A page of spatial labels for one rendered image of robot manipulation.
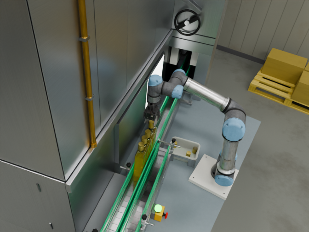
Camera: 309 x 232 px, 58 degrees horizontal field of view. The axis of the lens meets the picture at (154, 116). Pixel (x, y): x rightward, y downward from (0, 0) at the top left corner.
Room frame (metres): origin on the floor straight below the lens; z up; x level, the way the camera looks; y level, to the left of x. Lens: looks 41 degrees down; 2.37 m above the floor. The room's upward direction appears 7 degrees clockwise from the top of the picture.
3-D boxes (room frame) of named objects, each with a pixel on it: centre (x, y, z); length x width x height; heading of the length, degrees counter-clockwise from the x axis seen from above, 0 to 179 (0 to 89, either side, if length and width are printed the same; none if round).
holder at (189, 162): (1.43, -0.22, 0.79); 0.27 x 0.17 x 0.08; 76
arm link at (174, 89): (1.25, -0.08, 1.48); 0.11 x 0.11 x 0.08; 77
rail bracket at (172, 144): (1.33, -0.13, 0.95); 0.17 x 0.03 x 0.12; 76
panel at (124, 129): (1.53, 0.10, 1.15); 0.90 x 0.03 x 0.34; 166
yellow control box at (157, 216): (0.90, -0.09, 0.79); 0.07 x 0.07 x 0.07; 76
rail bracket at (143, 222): (0.74, -0.03, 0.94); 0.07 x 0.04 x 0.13; 76
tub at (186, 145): (1.42, -0.25, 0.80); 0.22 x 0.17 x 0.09; 76
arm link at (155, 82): (1.26, 0.02, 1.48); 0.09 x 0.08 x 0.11; 77
